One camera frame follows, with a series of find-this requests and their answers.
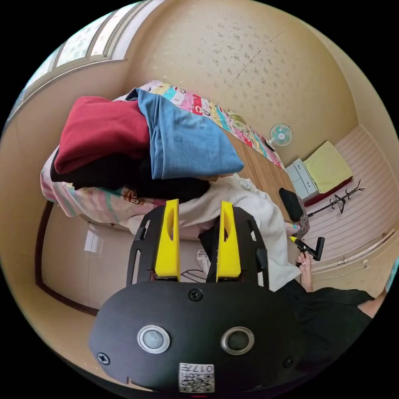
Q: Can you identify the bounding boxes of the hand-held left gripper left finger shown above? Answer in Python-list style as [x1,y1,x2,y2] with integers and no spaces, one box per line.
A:
[154,199,181,278]

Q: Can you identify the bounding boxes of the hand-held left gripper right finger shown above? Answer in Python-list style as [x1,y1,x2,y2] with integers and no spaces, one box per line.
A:
[216,200,241,278]

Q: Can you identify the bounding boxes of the white long sleeve shirt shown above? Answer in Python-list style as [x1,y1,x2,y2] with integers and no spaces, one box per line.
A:
[128,173,301,292]

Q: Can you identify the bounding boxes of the person's right forearm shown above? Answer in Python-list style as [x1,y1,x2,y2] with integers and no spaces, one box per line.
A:
[299,270,316,293]

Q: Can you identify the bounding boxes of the person's left forearm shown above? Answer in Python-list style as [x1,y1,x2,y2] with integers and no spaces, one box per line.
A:
[357,290,390,320]

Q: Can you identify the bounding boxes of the person's right hand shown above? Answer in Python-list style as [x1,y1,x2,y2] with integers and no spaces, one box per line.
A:
[296,251,313,276]

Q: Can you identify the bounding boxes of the black pillow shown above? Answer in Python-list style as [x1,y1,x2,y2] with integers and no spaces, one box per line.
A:
[278,187,305,222]

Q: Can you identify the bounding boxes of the black coat rack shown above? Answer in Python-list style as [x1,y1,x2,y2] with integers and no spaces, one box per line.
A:
[307,179,365,217]

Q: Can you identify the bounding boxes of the grey drawer cabinet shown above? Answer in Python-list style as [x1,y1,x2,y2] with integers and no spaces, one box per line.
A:
[285,140,355,207]

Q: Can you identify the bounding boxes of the person's body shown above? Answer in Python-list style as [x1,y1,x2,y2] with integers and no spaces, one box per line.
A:
[196,218,376,372]

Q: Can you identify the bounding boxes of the white standing fan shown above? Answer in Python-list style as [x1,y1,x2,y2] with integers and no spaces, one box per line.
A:
[265,123,293,153]

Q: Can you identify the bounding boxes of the pile of clothes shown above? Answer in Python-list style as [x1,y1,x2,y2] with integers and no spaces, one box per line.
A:
[49,89,245,203]

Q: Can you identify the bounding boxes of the window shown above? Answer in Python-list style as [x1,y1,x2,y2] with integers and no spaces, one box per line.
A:
[18,0,160,101]

